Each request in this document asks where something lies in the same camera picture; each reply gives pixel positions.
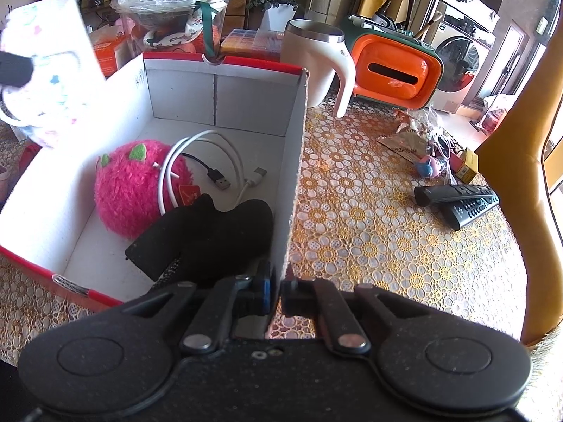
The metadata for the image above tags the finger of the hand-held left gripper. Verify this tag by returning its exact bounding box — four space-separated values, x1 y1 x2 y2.
0 50 36 89

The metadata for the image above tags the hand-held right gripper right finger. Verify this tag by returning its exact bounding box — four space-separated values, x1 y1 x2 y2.
280 278 423 357

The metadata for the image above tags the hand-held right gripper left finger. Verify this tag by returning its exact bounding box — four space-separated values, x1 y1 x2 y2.
123 260 273 357

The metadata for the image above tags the black cloth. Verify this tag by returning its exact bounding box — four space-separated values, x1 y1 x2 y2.
125 194 274 291

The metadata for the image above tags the white usb cable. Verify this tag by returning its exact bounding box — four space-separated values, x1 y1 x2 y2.
157 129 267 220

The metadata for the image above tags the black usb cable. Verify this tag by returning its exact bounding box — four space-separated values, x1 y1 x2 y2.
181 153 232 191

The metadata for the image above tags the white cardboard box red trim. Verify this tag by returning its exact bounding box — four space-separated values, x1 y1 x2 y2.
0 52 309 313

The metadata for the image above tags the pink fluffy plush ball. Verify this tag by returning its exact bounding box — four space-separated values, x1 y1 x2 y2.
94 139 194 240

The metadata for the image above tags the orange white box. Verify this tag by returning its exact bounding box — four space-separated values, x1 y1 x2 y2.
90 26 130 77

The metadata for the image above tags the small pink blue toy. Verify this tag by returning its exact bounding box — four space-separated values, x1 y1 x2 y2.
416 158 447 179

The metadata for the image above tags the black remote control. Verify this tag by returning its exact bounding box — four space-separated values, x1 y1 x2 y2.
413 184 495 206
440 193 501 230

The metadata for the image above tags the green ribbon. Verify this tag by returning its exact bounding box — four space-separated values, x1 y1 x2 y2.
196 1 229 64

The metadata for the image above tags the small yellow box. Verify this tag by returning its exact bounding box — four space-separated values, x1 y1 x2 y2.
453 147 480 183

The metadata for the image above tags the white steel-lined mug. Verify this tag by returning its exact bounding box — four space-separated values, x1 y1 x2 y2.
280 19 356 119

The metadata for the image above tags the clear orange storage box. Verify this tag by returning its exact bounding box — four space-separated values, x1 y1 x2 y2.
220 28 286 62

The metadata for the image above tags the yellow chair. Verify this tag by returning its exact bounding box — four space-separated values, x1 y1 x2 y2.
477 0 563 346

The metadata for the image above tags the orange green desk organizer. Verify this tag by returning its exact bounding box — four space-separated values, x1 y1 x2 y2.
347 14 444 110

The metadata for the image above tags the white washing machine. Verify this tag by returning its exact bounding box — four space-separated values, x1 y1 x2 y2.
429 0 502 115

